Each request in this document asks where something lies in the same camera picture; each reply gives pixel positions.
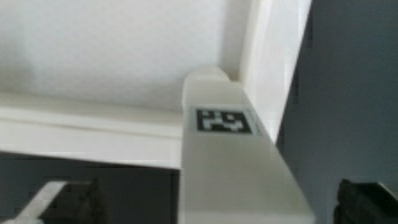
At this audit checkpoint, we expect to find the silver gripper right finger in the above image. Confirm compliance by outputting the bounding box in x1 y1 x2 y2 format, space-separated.
335 179 398 224

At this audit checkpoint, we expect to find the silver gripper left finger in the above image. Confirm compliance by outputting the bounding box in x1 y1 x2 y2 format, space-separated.
11 180 109 224

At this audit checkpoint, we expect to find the white desk leg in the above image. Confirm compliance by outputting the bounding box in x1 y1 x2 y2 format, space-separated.
180 67 317 224

